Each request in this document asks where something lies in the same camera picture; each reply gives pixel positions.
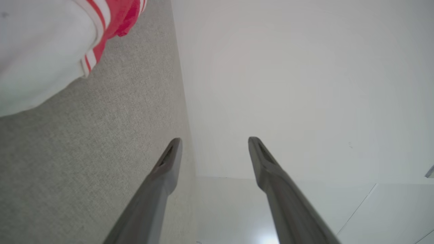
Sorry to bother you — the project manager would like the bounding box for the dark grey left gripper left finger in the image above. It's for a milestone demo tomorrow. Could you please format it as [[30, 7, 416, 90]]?
[[103, 137, 183, 244]]

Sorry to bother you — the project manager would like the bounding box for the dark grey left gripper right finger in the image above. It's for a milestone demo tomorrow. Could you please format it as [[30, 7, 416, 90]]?
[[248, 137, 341, 244]]

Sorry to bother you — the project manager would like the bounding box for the red and white basketball jersey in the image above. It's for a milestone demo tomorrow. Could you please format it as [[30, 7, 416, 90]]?
[[0, 0, 148, 117]]

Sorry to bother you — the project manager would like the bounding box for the grey fabric sofa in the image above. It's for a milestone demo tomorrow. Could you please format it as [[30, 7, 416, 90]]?
[[0, 0, 199, 244]]

